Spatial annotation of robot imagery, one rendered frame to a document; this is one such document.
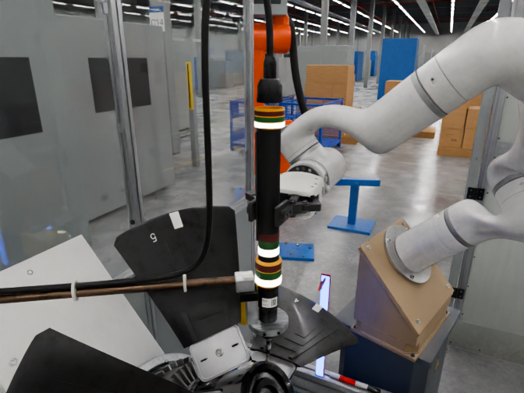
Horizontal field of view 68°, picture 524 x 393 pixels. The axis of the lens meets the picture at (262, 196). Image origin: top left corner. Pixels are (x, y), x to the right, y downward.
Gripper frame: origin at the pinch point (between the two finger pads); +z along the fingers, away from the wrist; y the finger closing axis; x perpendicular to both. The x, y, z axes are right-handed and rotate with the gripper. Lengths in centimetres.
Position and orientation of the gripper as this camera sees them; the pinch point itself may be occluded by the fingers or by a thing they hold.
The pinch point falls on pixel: (268, 210)
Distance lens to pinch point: 60.2
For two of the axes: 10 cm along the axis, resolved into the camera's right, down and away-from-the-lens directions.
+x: 0.0, -9.4, -3.3
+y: -9.0, -1.5, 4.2
